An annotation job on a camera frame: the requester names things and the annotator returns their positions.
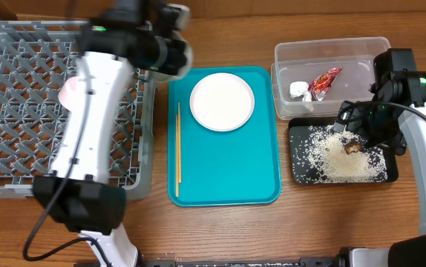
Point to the black tray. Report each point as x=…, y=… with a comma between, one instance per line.
x=298, y=174

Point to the grey bowl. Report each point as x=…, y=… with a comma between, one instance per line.
x=153, y=71

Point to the grey dishwasher rack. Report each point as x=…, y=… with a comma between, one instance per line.
x=36, y=58

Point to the white rice heap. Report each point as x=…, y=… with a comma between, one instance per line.
x=339, y=163

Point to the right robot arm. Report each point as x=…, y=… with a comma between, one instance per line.
x=399, y=83

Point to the teal plastic tray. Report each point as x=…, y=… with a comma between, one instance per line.
x=238, y=167

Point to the white tissue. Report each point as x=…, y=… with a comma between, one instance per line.
x=297, y=89

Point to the large white plate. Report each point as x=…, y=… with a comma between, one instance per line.
x=222, y=102

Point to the clear plastic bin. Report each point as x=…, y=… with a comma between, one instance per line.
x=307, y=60

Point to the wooden chopstick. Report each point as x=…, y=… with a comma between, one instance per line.
x=177, y=172
x=179, y=116

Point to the brown food scrap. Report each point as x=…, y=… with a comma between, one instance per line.
x=352, y=147

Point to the wooden chopstick left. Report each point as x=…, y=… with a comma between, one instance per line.
x=177, y=172

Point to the red snack wrapper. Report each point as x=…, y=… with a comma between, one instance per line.
x=320, y=86

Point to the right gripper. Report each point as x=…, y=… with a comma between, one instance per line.
x=378, y=132

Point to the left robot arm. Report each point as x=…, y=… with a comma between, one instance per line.
x=76, y=192

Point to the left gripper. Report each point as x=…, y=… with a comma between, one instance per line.
x=177, y=60

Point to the wooden chopstick right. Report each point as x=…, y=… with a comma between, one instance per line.
x=179, y=116

